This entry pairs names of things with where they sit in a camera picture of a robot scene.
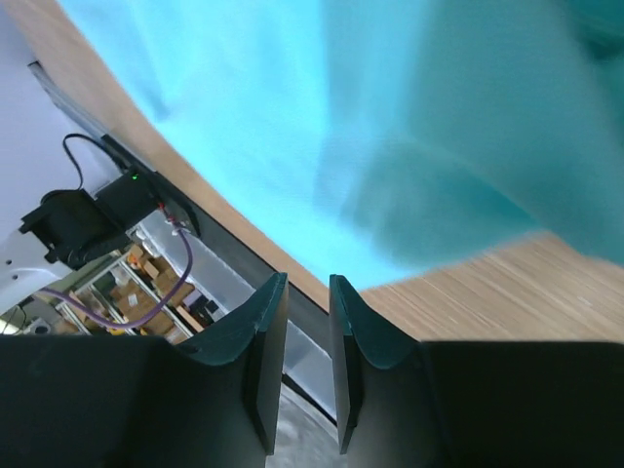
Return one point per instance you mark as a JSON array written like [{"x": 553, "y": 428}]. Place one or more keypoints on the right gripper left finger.
[{"x": 140, "y": 401}]

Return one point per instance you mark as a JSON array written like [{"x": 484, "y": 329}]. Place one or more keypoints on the teal t-shirt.
[{"x": 383, "y": 139}]

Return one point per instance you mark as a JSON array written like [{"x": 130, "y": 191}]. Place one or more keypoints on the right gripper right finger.
[{"x": 403, "y": 402}]

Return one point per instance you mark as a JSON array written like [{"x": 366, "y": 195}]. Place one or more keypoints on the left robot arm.
[{"x": 67, "y": 231}]

